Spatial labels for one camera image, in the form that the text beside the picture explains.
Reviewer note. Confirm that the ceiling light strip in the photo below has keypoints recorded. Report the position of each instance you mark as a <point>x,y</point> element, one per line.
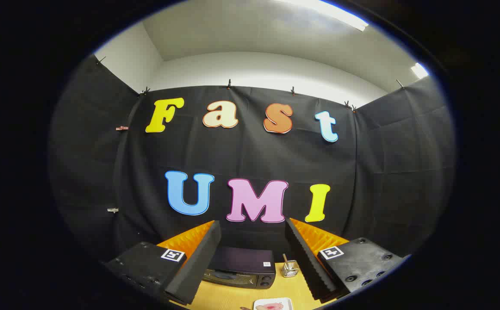
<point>419,70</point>

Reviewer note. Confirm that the row of black cloth clips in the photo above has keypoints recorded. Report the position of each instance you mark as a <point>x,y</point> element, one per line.
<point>229,84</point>

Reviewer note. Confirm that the clear mesh holder cup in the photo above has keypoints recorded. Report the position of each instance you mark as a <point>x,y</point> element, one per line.
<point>290,270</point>

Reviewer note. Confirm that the thin wooden stick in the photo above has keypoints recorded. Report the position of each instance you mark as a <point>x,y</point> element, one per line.
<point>285,259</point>

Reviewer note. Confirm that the white square plate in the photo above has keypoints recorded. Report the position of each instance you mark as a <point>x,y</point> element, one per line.
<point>260,305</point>

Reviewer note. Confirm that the black toaster oven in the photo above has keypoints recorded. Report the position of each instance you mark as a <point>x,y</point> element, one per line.
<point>243,260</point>

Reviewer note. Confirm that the pink ham slice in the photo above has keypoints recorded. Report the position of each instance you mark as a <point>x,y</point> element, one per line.
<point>273,306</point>

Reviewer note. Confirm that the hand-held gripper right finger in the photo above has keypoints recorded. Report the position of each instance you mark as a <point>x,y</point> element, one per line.
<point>308,262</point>

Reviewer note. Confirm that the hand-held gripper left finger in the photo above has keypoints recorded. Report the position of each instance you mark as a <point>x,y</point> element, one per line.
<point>198,262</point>

